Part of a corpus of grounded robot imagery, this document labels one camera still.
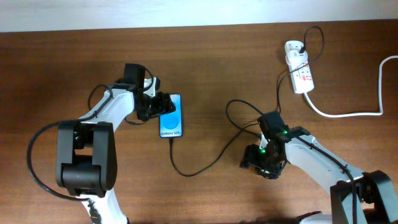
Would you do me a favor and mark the blue Galaxy smartphone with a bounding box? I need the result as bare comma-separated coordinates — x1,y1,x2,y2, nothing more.
159,94,183,138

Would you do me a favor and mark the black charging cable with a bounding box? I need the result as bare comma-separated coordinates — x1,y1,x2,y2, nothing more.
169,26,325,177

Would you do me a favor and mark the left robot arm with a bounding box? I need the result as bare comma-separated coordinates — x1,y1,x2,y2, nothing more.
55,63,176,223

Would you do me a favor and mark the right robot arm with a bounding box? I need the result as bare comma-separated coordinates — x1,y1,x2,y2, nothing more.
240,111,397,223

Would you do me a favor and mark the white charger adapter plug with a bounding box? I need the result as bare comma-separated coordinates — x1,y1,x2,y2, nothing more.
285,49,308,65

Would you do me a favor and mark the white power strip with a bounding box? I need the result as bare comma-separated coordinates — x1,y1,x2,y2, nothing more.
284,40,314,94

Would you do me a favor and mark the white power strip cord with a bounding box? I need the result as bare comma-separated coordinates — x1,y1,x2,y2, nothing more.
302,55,398,118

